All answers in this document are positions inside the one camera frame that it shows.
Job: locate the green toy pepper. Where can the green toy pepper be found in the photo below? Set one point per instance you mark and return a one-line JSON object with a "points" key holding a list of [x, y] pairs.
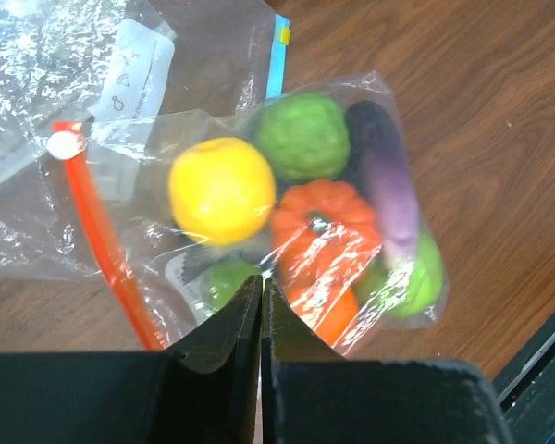
{"points": [[226, 277]]}

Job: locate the clear bag orange zipper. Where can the clear bag orange zipper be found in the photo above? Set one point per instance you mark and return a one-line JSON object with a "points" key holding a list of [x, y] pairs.
{"points": [[96, 205]]}

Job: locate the yellow lemon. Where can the yellow lemon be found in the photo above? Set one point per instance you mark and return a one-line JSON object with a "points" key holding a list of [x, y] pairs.
{"points": [[221, 191]]}

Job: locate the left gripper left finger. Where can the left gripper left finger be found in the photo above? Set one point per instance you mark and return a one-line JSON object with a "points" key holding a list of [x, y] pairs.
{"points": [[202, 389]]}

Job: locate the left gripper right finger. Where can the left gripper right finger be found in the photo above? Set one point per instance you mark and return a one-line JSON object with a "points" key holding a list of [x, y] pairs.
{"points": [[311, 394]]}

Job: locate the green apple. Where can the green apple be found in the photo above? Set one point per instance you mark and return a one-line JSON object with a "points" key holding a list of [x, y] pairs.
{"points": [[407, 290]]}

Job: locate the purple eggplant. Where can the purple eggplant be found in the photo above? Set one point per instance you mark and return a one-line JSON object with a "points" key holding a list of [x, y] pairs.
{"points": [[386, 179]]}

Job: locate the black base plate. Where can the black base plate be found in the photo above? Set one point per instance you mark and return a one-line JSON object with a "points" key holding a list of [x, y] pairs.
{"points": [[526, 388]]}

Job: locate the clear bag blue zipper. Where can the clear bag blue zipper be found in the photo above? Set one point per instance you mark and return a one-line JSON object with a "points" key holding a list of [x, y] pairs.
{"points": [[110, 60]]}

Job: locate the orange toy pumpkin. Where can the orange toy pumpkin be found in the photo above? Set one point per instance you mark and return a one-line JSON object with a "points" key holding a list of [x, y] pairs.
{"points": [[323, 232]]}

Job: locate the small orange tangerine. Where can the small orange tangerine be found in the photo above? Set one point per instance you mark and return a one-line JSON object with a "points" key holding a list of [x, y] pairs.
{"points": [[328, 309]]}

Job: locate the grey toy fish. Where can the grey toy fish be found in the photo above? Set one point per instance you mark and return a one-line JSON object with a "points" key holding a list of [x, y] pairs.
{"points": [[189, 273]]}

